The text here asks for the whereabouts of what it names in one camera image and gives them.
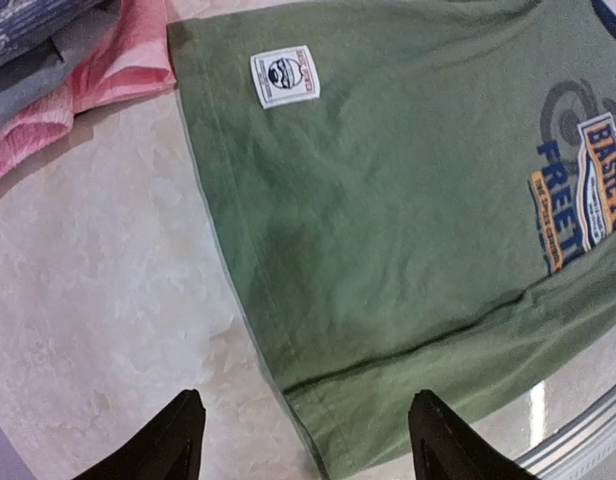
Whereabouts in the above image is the folded pink garment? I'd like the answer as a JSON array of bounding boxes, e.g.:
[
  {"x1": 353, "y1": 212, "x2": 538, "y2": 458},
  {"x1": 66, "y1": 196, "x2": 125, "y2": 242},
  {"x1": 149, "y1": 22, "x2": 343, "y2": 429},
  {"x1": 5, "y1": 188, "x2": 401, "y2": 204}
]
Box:
[{"x1": 0, "y1": 1, "x2": 175, "y2": 180}]

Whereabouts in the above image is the folded navy graphic shirt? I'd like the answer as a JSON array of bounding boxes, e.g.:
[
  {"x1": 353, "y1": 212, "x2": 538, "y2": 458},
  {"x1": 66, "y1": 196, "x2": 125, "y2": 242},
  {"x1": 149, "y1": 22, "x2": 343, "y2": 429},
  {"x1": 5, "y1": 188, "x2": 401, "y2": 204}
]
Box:
[{"x1": 0, "y1": 0, "x2": 104, "y2": 67}]

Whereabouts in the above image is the aluminium front rail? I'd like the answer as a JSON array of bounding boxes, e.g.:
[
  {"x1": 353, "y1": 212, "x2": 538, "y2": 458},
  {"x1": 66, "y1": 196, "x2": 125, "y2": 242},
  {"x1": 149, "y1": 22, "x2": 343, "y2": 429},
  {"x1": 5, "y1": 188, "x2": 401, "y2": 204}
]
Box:
[{"x1": 515, "y1": 372, "x2": 616, "y2": 479}]

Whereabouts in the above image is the folded grey garment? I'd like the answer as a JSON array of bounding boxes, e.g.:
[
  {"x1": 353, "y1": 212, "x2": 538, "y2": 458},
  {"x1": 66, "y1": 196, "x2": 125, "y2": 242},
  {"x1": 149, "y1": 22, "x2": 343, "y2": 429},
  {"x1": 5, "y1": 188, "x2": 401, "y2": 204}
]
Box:
[{"x1": 0, "y1": 1, "x2": 121, "y2": 127}]

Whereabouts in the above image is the green tank top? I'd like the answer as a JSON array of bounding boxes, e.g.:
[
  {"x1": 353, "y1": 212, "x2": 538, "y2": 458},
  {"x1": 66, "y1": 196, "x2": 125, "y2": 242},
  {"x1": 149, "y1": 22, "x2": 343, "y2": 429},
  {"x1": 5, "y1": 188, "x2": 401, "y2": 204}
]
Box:
[{"x1": 168, "y1": 1, "x2": 616, "y2": 479}]

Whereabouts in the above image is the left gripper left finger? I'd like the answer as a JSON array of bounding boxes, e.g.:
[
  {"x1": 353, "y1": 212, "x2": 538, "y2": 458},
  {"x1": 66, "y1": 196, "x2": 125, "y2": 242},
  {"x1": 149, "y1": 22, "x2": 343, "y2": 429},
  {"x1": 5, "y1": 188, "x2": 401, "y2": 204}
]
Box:
[{"x1": 76, "y1": 389, "x2": 206, "y2": 480}]

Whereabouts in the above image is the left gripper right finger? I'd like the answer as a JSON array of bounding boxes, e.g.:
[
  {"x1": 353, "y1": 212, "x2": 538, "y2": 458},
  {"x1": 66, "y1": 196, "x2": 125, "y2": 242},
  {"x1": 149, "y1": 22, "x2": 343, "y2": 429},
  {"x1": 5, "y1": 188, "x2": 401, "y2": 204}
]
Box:
[{"x1": 408, "y1": 390, "x2": 533, "y2": 480}]

